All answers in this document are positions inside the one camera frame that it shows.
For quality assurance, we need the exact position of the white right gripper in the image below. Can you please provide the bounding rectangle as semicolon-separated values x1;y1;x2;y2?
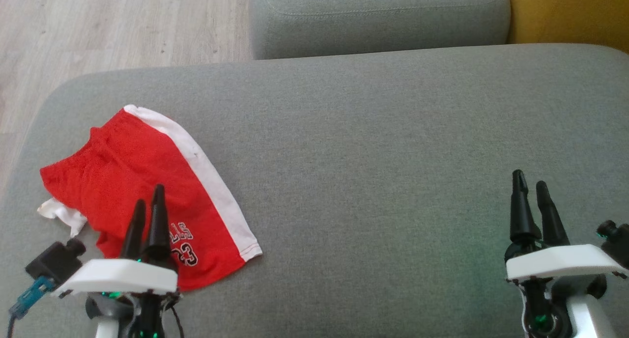
505;169;629;338

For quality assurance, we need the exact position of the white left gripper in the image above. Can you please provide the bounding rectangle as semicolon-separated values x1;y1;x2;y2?
52;184;180;338

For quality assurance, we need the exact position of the red shorts white stripe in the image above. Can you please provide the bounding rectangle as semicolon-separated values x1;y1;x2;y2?
37;104;263;292

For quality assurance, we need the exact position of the grey fabric sofa seat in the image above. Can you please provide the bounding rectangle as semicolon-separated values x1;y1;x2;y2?
0;43;629;338

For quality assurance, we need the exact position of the yellow cushion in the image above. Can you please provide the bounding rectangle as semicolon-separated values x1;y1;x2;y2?
506;0;629;54

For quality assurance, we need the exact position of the left black cable blue connector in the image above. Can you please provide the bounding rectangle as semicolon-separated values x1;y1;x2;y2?
5;276;55;338

